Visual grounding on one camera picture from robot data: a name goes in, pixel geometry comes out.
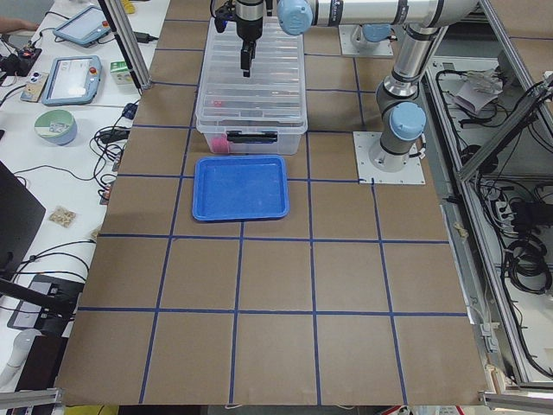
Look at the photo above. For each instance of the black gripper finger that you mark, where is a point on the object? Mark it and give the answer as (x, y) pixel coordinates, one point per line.
(247, 55)

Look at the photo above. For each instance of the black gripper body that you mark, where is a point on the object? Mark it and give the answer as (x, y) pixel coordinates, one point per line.
(248, 23)

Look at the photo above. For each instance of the clear plastic box lid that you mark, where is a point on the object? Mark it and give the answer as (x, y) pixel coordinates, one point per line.
(276, 89)

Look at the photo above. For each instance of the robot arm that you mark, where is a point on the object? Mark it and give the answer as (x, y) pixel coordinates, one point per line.
(368, 36)
(424, 23)

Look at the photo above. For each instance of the black box latch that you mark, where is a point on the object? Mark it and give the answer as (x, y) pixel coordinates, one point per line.
(239, 137)

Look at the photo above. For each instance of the clear plastic storage box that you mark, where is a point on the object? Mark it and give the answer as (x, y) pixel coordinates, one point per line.
(289, 134)

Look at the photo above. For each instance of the red block upper stacked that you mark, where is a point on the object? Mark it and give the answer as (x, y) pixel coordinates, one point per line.
(220, 145)

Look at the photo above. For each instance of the green white carton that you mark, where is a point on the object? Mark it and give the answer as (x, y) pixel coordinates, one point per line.
(120, 73)

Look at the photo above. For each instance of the blue plastic tray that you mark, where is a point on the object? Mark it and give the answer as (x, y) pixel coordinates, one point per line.
(230, 188)

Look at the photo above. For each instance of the teach pendant far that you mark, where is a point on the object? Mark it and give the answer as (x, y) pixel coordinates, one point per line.
(85, 28)

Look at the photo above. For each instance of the teach pendant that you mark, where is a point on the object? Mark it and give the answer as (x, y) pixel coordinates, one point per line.
(72, 81)
(85, 28)

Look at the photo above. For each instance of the teach pendant near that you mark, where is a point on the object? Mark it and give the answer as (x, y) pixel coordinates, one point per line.
(72, 81)

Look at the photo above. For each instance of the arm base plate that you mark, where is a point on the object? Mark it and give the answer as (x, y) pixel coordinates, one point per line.
(348, 49)
(376, 166)

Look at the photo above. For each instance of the aluminium frame post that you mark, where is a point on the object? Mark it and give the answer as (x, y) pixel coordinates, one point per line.
(127, 43)

